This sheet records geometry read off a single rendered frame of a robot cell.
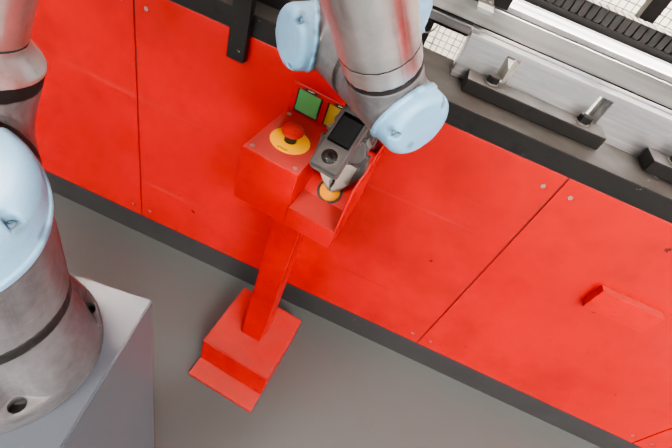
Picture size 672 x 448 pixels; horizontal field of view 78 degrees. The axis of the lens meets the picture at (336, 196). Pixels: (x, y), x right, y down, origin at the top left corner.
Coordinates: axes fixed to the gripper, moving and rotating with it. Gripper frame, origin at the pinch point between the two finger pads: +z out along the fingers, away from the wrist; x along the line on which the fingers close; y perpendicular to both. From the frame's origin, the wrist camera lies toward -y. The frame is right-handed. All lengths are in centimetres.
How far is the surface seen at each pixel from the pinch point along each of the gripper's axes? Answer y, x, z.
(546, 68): 38.2, -25.2, -20.0
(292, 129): 0.5, 9.7, -7.7
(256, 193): -6.8, 10.8, 3.0
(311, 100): 9.4, 10.8, -8.2
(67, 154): 9, 82, 52
